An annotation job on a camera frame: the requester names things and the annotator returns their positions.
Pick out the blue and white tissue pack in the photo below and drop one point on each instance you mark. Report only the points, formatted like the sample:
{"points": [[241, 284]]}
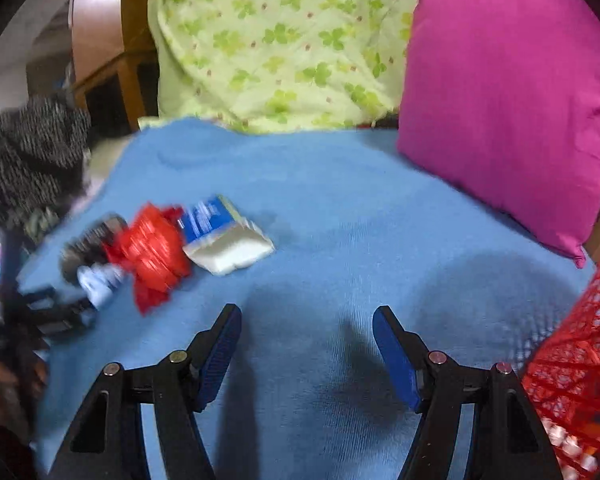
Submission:
{"points": [[230, 250]]}

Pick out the red plastic bag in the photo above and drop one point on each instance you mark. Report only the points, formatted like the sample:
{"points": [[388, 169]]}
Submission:
{"points": [[147, 255]]}

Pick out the green clover print quilt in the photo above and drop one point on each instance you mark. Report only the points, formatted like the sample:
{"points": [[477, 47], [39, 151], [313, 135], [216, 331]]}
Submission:
{"points": [[290, 45]]}

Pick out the magenta pillow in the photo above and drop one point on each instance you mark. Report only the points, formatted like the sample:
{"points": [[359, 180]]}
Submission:
{"points": [[505, 110]]}

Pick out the dark packet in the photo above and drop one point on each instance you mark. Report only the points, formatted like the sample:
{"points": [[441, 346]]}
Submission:
{"points": [[87, 255]]}

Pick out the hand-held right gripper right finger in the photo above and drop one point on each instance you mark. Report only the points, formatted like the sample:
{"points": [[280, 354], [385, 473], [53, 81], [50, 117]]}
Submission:
{"points": [[395, 360]]}

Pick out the red plastic mesh basket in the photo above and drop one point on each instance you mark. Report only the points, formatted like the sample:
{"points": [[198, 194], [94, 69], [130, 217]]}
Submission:
{"points": [[580, 350]]}

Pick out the black white dotted cloth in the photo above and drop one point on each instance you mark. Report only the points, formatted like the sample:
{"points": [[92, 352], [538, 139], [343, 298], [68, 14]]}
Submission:
{"points": [[25, 155]]}

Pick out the blue blanket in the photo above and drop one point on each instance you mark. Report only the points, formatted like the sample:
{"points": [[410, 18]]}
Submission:
{"points": [[340, 200]]}

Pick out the brown wooden cabinet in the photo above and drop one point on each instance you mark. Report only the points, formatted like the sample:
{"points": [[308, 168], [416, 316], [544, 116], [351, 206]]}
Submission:
{"points": [[100, 15]]}

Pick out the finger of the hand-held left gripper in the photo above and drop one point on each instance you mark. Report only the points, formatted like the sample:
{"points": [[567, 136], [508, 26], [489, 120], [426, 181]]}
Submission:
{"points": [[55, 317]]}

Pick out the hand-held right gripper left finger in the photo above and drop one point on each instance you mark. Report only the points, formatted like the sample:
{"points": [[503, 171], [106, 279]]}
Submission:
{"points": [[224, 352]]}

